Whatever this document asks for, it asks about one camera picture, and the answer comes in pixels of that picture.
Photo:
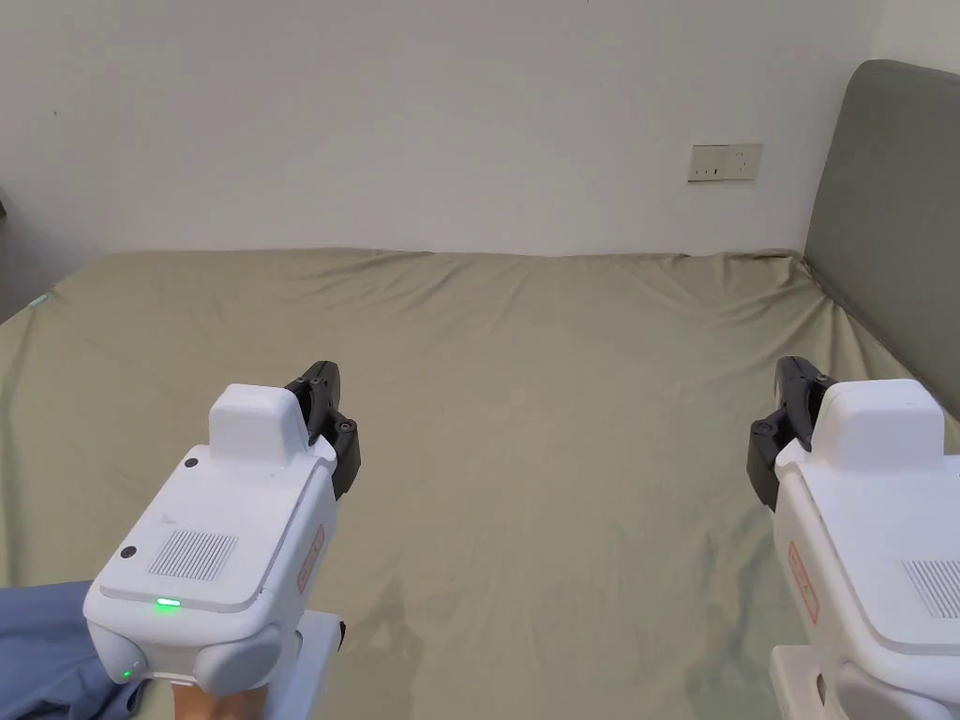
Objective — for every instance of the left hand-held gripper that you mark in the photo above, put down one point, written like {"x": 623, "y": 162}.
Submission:
{"x": 225, "y": 525}

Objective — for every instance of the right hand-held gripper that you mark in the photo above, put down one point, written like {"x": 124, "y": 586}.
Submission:
{"x": 877, "y": 540}

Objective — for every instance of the person's left hand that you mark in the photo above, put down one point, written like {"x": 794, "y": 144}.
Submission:
{"x": 217, "y": 705}

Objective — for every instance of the grey padded headboard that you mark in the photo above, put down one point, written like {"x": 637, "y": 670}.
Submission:
{"x": 885, "y": 225}

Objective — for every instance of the bed with olive green sheet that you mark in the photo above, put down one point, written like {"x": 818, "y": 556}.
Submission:
{"x": 540, "y": 420}

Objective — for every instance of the blue garment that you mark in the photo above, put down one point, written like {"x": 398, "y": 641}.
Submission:
{"x": 52, "y": 652}

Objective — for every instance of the beige wall socket panel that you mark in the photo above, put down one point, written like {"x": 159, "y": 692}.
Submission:
{"x": 725, "y": 163}

